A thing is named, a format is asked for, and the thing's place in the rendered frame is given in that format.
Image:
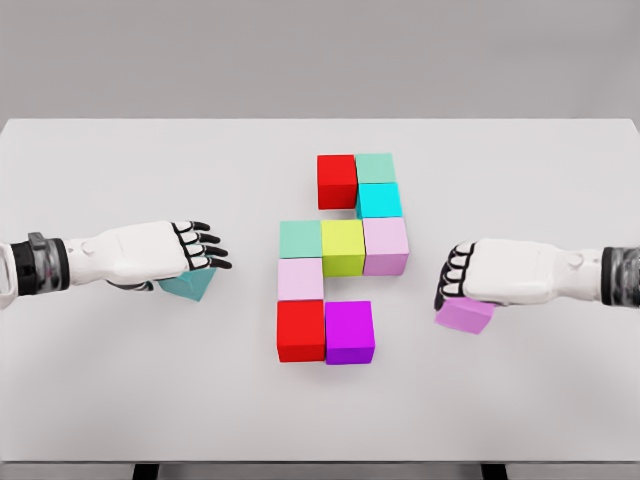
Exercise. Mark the cyan block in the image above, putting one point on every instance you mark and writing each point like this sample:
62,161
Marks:
380,200

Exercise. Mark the red block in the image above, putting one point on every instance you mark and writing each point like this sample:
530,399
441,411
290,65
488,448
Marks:
336,181
301,330

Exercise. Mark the yellow-green block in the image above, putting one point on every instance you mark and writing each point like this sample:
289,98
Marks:
342,247

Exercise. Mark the pale pink block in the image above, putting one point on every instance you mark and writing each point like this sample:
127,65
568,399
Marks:
300,279
385,245

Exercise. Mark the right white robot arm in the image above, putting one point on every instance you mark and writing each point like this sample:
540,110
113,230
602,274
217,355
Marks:
605,275

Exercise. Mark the teal block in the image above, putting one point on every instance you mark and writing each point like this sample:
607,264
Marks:
192,286

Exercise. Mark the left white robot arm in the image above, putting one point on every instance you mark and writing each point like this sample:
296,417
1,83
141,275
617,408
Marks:
45,265

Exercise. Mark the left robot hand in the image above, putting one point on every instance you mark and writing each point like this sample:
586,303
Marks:
145,250

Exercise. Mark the magenta purple block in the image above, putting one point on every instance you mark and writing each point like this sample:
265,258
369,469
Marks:
350,332

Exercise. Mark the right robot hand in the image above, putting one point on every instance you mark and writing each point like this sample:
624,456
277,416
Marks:
505,272

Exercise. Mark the mint green block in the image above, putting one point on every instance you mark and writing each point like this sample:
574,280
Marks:
375,168
300,239

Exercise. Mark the orchid purple block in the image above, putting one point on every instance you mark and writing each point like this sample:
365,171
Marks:
465,316

